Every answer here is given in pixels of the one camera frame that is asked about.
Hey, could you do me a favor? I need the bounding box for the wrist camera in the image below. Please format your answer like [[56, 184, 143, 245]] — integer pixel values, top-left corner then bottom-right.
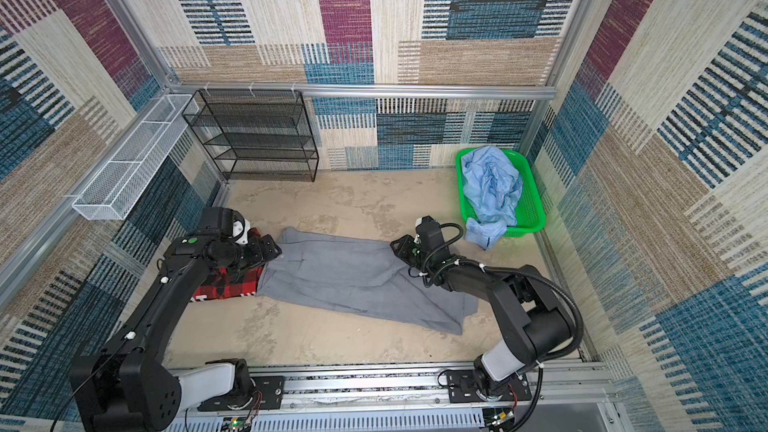
[[415, 216, 445, 251], [232, 218, 251, 246]]

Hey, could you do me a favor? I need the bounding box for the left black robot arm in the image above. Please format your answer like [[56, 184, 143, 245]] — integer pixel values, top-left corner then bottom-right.
[[69, 207, 282, 431]]

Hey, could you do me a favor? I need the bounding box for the aluminium front rail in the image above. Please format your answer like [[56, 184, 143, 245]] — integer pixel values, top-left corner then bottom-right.
[[101, 362, 619, 415]]

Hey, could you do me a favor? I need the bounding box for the white wire mesh basket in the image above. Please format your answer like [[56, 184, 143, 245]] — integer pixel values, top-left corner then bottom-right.
[[72, 94, 192, 221]]

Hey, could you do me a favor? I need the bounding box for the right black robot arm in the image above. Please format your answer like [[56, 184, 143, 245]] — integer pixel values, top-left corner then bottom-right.
[[390, 235, 584, 401]]

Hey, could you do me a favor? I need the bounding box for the grey long sleeve shirt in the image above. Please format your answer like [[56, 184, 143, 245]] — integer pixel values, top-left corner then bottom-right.
[[257, 227, 478, 335]]

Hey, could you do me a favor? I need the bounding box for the black wire shelf rack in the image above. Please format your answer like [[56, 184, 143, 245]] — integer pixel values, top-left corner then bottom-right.
[[182, 89, 319, 182]]

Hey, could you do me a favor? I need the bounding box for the green plastic basket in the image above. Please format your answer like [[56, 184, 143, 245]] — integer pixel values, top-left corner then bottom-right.
[[455, 148, 546, 238]]

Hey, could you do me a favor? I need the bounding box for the red black plaid folded shirt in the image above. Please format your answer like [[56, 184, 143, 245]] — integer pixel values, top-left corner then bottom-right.
[[190, 265, 264, 302]]

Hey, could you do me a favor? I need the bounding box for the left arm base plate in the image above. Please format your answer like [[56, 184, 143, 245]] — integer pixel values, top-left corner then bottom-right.
[[197, 376, 286, 412]]

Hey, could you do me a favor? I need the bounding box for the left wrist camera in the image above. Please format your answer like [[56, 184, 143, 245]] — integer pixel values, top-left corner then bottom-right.
[[232, 218, 251, 246]]

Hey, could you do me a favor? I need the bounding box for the white slotted cable duct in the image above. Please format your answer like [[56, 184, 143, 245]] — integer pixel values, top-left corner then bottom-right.
[[166, 408, 485, 431]]

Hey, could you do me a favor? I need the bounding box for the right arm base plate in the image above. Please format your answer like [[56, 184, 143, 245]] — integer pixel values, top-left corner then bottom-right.
[[437, 369, 533, 403]]

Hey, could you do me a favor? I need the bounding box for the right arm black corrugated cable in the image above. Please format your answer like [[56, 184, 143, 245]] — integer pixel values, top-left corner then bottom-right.
[[419, 221, 586, 432]]

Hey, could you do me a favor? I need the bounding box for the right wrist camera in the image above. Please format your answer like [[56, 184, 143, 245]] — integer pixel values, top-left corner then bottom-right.
[[415, 216, 445, 251]]

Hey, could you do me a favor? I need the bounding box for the light blue shirt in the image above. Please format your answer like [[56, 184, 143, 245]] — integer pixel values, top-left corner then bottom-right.
[[460, 146, 523, 250]]

